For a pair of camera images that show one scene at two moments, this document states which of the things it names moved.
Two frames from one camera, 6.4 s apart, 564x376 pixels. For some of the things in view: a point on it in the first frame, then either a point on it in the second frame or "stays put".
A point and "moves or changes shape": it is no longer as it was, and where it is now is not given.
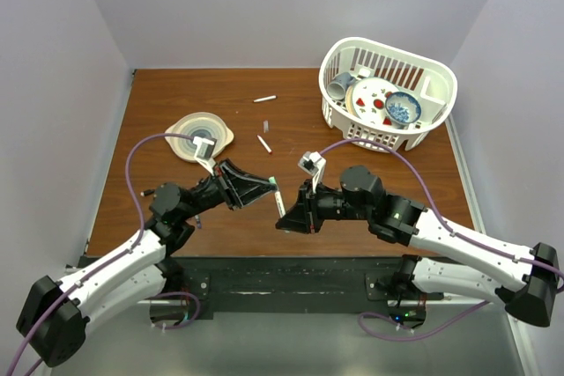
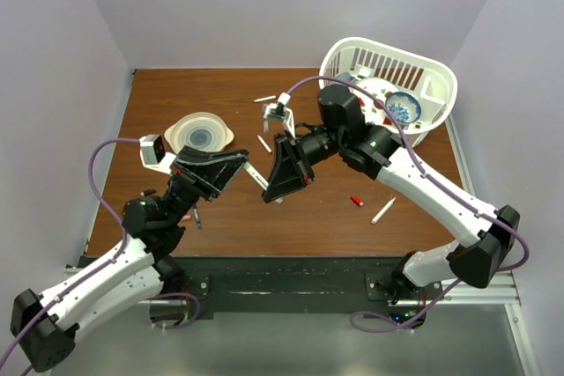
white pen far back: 268,98 stays put
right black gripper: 305,215 → 286,172
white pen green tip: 280,203 moves or changes shape
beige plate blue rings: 198,124 stays put
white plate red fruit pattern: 367,98 stays put
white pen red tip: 264,144 stays put
